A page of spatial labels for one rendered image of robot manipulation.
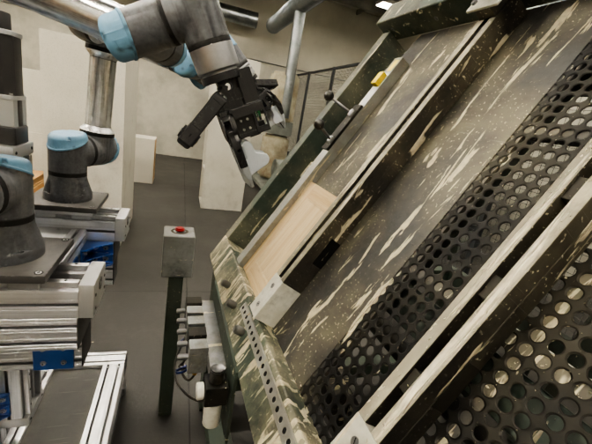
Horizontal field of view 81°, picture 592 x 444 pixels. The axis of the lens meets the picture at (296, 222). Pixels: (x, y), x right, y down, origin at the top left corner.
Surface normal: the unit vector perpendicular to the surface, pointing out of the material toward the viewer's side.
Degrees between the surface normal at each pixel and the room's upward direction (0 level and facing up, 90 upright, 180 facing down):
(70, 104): 90
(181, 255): 90
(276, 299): 90
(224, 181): 90
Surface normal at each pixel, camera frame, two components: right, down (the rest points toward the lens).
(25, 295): 0.29, 0.33
